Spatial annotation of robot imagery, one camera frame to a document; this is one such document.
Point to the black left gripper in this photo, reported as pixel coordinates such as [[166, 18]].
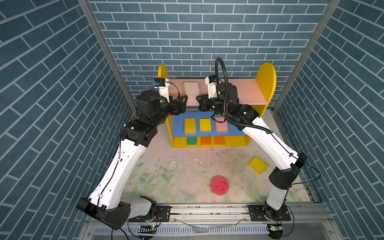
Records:
[[181, 107]]

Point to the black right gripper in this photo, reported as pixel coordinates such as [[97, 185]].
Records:
[[203, 104]]

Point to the beige sponge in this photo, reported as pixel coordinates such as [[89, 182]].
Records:
[[192, 90]]

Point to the textured yellow sponge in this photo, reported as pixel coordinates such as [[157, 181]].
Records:
[[190, 126]]

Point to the pink rectangular sponge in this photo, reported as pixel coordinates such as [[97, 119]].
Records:
[[221, 125]]

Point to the orange sponge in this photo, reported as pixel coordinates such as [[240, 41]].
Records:
[[206, 141]]

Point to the green sponge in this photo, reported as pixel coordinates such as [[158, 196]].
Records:
[[192, 141]]

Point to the small yellow sponge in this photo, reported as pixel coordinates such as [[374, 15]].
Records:
[[205, 125], [258, 165]]

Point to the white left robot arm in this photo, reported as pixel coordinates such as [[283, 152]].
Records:
[[104, 203]]

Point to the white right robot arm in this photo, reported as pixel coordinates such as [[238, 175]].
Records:
[[288, 164]]

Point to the yellow pink blue wooden shelf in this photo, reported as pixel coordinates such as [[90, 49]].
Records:
[[256, 92]]

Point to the pink round scrubber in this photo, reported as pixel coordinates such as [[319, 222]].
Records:
[[219, 186]]

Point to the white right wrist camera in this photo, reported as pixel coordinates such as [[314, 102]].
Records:
[[211, 82]]

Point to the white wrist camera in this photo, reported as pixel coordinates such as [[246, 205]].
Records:
[[211, 82], [163, 87]]

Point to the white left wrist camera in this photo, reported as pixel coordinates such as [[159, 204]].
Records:
[[163, 87]]

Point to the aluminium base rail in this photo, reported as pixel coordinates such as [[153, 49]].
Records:
[[209, 213]]

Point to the aluminium left corner post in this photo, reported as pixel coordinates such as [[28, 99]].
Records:
[[92, 20]]

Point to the aluminium corner post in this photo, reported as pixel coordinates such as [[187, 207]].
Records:
[[92, 20], [318, 30]]

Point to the white perforated cable tray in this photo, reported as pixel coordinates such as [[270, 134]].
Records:
[[198, 230]]

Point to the aluminium right corner post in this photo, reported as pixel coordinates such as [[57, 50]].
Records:
[[318, 30]]

